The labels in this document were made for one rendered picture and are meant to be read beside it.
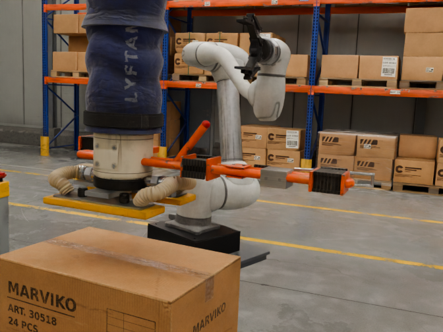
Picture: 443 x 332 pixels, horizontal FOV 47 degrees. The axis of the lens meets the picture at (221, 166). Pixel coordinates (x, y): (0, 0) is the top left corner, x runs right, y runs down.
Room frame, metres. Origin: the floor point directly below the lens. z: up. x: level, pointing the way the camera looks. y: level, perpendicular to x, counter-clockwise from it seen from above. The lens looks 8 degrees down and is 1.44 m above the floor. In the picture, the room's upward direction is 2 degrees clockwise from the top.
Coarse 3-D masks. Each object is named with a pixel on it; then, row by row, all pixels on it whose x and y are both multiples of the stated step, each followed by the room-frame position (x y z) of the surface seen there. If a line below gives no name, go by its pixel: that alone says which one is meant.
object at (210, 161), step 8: (184, 160) 1.32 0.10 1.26; (192, 160) 1.31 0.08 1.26; (200, 160) 1.30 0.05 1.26; (208, 160) 1.30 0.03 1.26; (216, 160) 1.35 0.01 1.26; (184, 168) 1.33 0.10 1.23; (192, 168) 1.32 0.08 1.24; (200, 168) 1.31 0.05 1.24; (208, 168) 1.30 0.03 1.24; (184, 176) 1.32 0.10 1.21; (192, 176) 1.31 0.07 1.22; (200, 176) 1.30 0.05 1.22; (208, 176) 1.30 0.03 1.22; (216, 176) 1.35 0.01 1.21
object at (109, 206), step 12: (72, 192) 1.44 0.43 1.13; (84, 192) 1.38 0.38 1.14; (60, 204) 1.36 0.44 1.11; (72, 204) 1.35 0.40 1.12; (84, 204) 1.33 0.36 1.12; (96, 204) 1.32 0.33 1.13; (108, 204) 1.32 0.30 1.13; (120, 204) 1.31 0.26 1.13; (132, 204) 1.32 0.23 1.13; (132, 216) 1.27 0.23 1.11; (144, 216) 1.25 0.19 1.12
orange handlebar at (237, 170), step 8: (80, 152) 1.48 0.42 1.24; (88, 152) 1.47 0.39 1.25; (144, 160) 1.39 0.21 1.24; (152, 160) 1.38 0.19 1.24; (160, 160) 1.38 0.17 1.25; (168, 168) 1.37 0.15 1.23; (176, 168) 1.35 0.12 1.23; (216, 168) 1.30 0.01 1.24; (224, 168) 1.30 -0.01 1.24; (232, 168) 1.29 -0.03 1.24; (240, 168) 1.28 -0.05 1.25; (248, 168) 1.31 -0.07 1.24; (256, 168) 1.31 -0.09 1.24; (232, 176) 1.29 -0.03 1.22; (240, 176) 1.28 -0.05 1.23; (248, 176) 1.27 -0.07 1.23; (256, 176) 1.26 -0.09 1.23; (288, 176) 1.23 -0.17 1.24; (296, 176) 1.22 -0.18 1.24; (304, 176) 1.22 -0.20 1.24; (352, 184) 1.18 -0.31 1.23
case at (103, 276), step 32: (0, 256) 1.40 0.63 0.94; (32, 256) 1.41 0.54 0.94; (64, 256) 1.42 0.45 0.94; (96, 256) 1.43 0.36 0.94; (128, 256) 1.44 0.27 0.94; (160, 256) 1.46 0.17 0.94; (192, 256) 1.47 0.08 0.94; (224, 256) 1.48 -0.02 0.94; (0, 288) 1.39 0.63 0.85; (32, 288) 1.33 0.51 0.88; (64, 288) 1.28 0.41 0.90; (96, 288) 1.23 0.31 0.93; (128, 288) 1.20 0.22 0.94; (160, 288) 1.21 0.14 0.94; (192, 288) 1.23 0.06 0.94; (224, 288) 1.39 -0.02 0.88; (0, 320) 1.39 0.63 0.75; (32, 320) 1.33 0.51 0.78; (64, 320) 1.28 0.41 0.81; (96, 320) 1.23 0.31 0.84; (128, 320) 1.19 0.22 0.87; (160, 320) 1.14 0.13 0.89; (192, 320) 1.23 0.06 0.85; (224, 320) 1.40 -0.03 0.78
